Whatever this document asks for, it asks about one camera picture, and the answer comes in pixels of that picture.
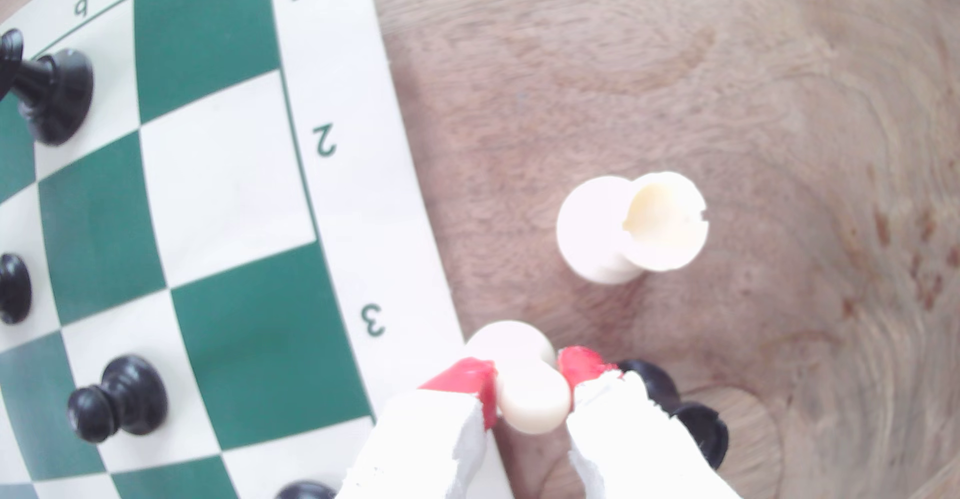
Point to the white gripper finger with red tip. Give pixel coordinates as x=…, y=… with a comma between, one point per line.
x=424, y=446
x=637, y=446

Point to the white pawn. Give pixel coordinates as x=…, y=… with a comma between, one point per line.
x=529, y=390

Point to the green and white chess mat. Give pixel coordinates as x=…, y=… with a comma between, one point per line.
x=225, y=184

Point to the tall black king piece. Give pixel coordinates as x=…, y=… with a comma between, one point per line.
x=58, y=98

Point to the black rook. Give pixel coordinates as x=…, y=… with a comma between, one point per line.
x=709, y=430

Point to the black pawn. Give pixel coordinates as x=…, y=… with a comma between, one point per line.
x=13, y=289
x=124, y=398
x=304, y=492

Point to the white rook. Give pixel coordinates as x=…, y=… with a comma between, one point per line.
x=615, y=233

